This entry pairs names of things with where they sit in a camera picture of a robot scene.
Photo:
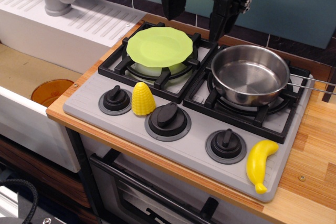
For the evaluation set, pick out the black left stove knob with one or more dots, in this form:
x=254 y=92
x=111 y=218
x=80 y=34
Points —
x=115 y=102

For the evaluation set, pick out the black burner grate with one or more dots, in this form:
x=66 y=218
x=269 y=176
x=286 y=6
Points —
x=278 y=121
x=171 y=83

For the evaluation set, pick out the black right burner grate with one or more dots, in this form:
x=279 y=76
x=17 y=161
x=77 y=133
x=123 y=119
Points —
x=278 y=121

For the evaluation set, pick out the white toy sink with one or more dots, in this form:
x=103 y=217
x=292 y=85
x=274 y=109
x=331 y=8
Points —
x=35 y=48

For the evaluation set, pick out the yellow toy banana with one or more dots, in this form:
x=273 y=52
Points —
x=256 y=163

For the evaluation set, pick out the toy oven door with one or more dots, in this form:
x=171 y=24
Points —
x=142 y=194

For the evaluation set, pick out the stainless steel pan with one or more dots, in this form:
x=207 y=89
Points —
x=249 y=75

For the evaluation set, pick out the grey toy stove top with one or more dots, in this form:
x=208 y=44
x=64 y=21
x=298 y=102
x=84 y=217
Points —
x=188 y=151

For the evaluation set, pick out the light green plastic plate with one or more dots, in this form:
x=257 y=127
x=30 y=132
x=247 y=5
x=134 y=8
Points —
x=159 y=47

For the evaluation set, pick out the black middle stove knob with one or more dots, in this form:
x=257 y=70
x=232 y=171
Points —
x=168 y=123

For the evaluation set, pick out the yellow toy corn cob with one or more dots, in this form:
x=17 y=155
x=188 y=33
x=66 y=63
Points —
x=143 y=102

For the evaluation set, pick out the black left burner grate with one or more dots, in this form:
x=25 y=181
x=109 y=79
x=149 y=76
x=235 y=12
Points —
x=171 y=83

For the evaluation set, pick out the black right stove knob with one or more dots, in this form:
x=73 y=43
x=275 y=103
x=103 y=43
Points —
x=226 y=147

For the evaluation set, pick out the black stove knob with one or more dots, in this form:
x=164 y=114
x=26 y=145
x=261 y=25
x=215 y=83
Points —
x=168 y=123
x=226 y=147
x=115 y=102

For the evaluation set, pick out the orange plastic cup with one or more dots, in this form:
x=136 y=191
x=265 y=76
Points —
x=48 y=92

